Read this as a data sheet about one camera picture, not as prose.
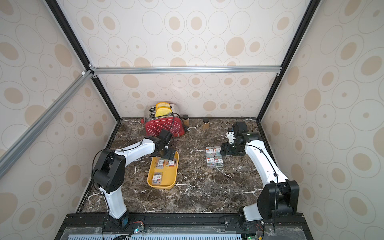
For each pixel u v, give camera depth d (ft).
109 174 1.61
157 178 2.82
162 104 3.28
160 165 3.02
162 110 3.17
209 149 3.26
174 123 3.20
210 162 3.09
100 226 2.40
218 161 3.07
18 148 1.75
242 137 1.91
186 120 3.59
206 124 3.52
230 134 2.52
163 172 3.00
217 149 3.27
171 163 3.02
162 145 2.30
